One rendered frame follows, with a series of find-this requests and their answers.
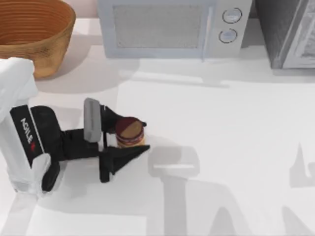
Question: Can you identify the pale microwave oven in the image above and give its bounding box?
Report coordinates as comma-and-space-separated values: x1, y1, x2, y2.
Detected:
96, 0, 253, 62

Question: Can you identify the microwave oven door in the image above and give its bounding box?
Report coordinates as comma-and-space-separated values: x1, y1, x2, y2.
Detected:
97, 0, 214, 62

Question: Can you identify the round microwave knob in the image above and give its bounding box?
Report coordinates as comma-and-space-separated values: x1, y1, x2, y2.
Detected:
222, 7, 243, 24
218, 28, 238, 44

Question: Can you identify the pale grey rounded box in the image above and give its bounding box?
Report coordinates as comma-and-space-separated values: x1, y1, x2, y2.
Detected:
83, 97, 102, 143

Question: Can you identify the red and brown can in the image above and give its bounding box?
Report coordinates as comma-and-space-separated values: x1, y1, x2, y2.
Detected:
115, 117, 146, 148

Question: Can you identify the brown woven basket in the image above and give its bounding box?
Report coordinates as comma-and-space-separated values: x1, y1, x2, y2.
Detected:
0, 0, 76, 80

